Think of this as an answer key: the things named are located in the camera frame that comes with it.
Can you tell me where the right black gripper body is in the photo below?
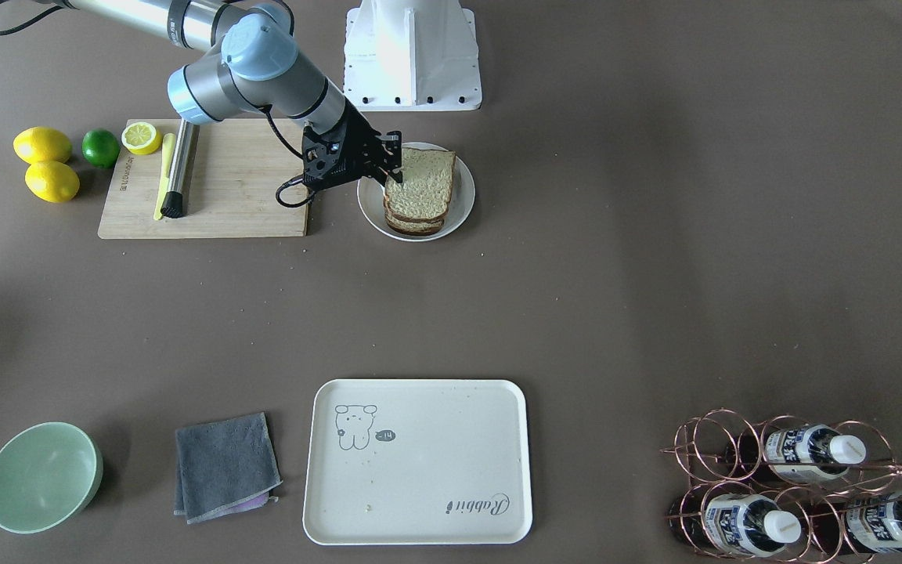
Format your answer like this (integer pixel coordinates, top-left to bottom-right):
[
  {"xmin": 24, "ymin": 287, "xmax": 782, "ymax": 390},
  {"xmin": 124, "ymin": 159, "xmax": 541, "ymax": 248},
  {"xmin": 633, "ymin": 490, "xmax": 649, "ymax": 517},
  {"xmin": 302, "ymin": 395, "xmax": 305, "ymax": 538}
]
[{"xmin": 303, "ymin": 106, "xmax": 403, "ymax": 192}]

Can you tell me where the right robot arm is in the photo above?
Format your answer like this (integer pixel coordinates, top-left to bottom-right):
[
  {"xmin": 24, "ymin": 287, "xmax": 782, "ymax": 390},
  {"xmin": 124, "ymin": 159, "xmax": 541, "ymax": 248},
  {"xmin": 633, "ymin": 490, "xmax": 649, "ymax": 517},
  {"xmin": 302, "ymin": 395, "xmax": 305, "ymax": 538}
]
[{"xmin": 61, "ymin": 1, "xmax": 403, "ymax": 192}]

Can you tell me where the cream rabbit tray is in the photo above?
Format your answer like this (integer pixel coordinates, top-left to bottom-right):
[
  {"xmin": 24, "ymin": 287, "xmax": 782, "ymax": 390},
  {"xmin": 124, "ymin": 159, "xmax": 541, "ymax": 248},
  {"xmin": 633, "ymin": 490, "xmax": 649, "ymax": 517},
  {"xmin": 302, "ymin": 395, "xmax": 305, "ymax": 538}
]
[{"xmin": 303, "ymin": 379, "xmax": 533, "ymax": 546}]

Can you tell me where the white round plate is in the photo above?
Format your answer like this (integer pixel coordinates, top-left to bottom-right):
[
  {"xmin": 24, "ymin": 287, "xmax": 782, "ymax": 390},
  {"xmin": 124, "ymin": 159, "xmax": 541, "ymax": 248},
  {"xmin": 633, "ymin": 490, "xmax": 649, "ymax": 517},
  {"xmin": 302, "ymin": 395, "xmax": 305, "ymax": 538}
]
[{"xmin": 357, "ymin": 143, "xmax": 475, "ymax": 240}]

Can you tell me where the bamboo cutting board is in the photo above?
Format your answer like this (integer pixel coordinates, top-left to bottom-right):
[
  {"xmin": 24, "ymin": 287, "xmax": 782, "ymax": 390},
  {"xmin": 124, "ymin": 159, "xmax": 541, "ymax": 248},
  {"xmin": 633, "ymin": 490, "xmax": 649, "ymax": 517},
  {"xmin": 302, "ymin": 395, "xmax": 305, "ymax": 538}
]
[{"xmin": 98, "ymin": 117, "xmax": 308, "ymax": 240}]

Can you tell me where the yellow plastic knife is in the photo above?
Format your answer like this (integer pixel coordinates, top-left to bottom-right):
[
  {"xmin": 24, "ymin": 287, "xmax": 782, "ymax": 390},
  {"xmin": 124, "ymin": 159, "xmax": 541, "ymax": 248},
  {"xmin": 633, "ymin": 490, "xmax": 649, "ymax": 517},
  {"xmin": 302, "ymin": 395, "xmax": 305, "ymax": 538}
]
[{"xmin": 153, "ymin": 133, "xmax": 176, "ymax": 221}]

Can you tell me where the half lemon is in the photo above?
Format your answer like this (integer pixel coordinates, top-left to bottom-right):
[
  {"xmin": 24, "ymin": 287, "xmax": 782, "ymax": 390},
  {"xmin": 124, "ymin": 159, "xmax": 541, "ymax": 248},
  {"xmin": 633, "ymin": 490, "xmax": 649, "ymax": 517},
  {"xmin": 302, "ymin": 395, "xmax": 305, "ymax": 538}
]
[{"xmin": 121, "ymin": 121, "xmax": 162, "ymax": 156}]

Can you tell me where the green lime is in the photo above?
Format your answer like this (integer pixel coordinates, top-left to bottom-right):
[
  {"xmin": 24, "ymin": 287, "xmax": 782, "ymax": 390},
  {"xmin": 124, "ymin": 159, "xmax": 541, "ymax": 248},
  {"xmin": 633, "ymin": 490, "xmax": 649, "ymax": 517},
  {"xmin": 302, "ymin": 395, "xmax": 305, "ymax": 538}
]
[{"xmin": 81, "ymin": 128, "xmax": 121, "ymax": 170}]

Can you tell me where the lower whole lemon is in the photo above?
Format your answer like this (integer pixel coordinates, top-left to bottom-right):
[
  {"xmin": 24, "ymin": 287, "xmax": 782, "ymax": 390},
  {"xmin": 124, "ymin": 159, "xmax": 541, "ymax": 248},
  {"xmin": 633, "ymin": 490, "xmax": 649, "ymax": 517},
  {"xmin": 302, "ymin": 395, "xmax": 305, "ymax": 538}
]
[{"xmin": 24, "ymin": 161, "xmax": 80, "ymax": 203}]

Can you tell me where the whole lemon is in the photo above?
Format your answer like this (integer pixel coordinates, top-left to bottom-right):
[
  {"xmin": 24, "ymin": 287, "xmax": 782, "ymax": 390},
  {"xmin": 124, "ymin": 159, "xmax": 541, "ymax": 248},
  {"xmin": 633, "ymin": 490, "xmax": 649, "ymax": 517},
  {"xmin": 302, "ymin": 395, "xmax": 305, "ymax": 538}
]
[
  {"xmin": 12, "ymin": 126, "xmax": 73, "ymax": 165},
  {"xmin": 24, "ymin": 161, "xmax": 80, "ymax": 203}
]

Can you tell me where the upper whole lemon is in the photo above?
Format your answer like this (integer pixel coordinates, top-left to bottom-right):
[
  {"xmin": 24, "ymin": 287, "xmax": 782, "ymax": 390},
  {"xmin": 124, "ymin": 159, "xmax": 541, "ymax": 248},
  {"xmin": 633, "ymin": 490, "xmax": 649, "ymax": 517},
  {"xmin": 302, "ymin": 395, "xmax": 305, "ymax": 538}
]
[{"xmin": 12, "ymin": 126, "xmax": 73, "ymax": 165}]

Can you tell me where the grey folded cloth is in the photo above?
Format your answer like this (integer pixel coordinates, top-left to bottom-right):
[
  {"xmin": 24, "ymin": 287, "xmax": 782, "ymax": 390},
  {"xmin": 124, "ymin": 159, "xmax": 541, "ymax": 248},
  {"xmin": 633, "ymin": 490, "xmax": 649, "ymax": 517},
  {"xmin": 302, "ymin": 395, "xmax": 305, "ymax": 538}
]
[{"xmin": 173, "ymin": 413, "xmax": 283, "ymax": 524}]

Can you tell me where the green ceramic bowl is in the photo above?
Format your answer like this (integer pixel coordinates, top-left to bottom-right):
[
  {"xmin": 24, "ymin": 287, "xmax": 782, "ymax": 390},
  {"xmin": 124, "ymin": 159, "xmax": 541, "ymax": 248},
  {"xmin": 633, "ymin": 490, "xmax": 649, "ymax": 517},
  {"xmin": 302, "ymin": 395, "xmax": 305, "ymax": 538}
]
[{"xmin": 0, "ymin": 421, "xmax": 103, "ymax": 534}]

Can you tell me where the front tea bottle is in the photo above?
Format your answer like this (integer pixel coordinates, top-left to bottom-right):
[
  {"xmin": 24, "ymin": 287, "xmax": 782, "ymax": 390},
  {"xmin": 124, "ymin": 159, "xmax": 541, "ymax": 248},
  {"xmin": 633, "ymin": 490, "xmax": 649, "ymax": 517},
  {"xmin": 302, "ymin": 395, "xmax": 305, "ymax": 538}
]
[{"xmin": 666, "ymin": 488, "xmax": 803, "ymax": 558}]

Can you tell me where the tea bottle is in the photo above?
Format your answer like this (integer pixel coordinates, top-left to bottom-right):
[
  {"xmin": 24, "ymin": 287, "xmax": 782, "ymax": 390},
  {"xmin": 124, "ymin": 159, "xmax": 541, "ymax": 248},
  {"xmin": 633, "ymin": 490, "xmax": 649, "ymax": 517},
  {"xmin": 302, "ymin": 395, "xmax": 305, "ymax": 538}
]
[
  {"xmin": 666, "ymin": 488, "xmax": 803, "ymax": 558},
  {"xmin": 720, "ymin": 424, "xmax": 868, "ymax": 488},
  {"xmin": 806, "ymin": 490, "xmax": 902, "ymax": 555}
]

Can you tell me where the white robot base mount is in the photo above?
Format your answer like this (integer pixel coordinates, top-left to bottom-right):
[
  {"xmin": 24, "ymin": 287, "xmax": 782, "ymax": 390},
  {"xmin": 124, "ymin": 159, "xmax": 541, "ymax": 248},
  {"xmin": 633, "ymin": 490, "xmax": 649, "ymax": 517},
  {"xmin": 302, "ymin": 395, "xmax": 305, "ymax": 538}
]
[{"xmin": 341, "ymin": 1, "xmax": 483, "ymax": 112}]

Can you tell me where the copper wire bottle rack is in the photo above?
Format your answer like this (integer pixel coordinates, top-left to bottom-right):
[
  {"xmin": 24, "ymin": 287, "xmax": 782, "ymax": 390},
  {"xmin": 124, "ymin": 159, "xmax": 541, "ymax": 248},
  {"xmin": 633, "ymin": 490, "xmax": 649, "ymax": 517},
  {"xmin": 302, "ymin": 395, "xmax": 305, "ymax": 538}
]
[{"xmin": 665, "ymin": 408, "xmax": 902, "ymax": 563}]

